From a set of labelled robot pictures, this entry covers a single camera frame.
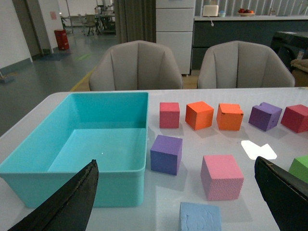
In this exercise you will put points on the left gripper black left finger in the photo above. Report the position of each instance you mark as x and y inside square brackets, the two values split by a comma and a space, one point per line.
[69, 208]

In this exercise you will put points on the orange foam cube chipped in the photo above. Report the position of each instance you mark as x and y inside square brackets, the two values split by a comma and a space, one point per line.
[229, 116]

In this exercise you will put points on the dark grey counter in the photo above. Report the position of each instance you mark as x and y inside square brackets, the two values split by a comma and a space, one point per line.
[286, 35]

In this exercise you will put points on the white drawer cabinet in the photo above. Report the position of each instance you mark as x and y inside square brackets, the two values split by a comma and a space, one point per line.
[174, 29]

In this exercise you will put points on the orange foam cube left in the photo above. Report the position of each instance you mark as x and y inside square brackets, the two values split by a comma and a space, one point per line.
[199, 115]

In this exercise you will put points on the dark pink foam cube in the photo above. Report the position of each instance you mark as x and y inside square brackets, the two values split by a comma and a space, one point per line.
[169, 115]

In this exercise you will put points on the purple foam cube notched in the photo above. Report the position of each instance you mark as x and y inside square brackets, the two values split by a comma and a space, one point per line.
[265, 116]

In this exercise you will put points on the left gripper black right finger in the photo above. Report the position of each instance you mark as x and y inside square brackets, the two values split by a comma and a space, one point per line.
[285, 195]

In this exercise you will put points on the fruit bowl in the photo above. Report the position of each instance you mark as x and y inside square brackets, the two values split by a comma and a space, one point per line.
[246, 12]

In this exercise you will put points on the beige chair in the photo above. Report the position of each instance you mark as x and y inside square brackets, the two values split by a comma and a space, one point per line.
[136, 65]
[240, 64]

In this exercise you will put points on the small teal bowl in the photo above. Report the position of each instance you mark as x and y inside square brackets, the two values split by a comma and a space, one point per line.
[221, 14]

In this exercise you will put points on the light blue foam cube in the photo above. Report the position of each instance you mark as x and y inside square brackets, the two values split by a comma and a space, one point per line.
[199, 217]

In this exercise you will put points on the red foam cube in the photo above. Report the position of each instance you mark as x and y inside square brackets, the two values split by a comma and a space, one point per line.
[296, 118]

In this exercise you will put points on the green foam cube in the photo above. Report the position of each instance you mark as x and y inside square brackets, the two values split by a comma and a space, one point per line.
[299, 168]

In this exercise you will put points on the right beige chair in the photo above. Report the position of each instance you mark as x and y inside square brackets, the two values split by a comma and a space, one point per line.
[240, 64]

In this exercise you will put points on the white toaster appliance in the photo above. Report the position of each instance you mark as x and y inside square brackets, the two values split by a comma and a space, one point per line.
[210, 10]

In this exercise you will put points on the left beige chair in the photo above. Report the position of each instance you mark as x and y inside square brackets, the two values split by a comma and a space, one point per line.
[136, 65]

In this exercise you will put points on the teal plastic bin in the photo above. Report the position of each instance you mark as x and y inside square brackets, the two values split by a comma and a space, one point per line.
[110, 128]

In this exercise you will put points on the purple blue foam cube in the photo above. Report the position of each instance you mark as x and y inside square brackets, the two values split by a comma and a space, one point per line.
[166, 154]

